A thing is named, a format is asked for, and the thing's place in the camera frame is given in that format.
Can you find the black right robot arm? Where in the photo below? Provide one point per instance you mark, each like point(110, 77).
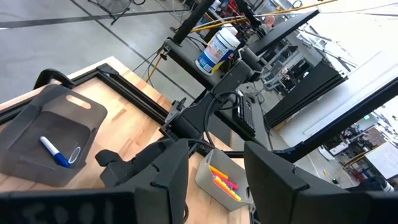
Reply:
point(230, 77)

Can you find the person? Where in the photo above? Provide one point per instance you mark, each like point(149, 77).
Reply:
point(270, 21)

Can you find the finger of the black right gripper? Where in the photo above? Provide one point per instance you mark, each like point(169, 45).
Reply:
point(109, 157)

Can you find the black backlit keyboard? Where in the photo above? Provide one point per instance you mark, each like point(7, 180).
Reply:
point(247, 115)

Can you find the pink highlighter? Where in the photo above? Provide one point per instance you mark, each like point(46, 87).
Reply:
point(228, 183)

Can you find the orange-yellow highlighter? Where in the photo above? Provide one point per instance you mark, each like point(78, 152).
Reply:
point(218, 172)

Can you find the black stand pole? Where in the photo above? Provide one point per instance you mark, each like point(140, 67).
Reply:
point(192, 21)

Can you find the thin marker blue cap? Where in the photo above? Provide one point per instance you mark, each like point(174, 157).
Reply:
point(56, 153)

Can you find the white blue wipes canister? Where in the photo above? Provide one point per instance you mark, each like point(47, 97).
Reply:
point(217, 49)

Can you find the black overhead light beam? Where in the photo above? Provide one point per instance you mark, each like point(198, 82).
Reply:
point(342, 124)

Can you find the black flat panel stack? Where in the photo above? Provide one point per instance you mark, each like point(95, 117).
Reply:
point(304, 93)

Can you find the yellow highlighter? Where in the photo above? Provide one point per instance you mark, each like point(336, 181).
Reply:
point(230, 193)

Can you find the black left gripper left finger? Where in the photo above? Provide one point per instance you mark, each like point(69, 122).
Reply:
point(177, 180)

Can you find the black stand crossbar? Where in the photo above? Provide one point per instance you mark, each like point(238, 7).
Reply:
point(286, 29)

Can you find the white plastic bin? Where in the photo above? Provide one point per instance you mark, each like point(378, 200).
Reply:
point(205, 174)

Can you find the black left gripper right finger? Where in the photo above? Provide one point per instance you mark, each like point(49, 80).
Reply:
point(267, 186)

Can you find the dark smoky plastic bin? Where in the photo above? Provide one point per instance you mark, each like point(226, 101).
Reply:
point(31, 124)

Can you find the grey stand shelf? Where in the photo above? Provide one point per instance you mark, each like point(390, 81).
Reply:
point(186, 56)

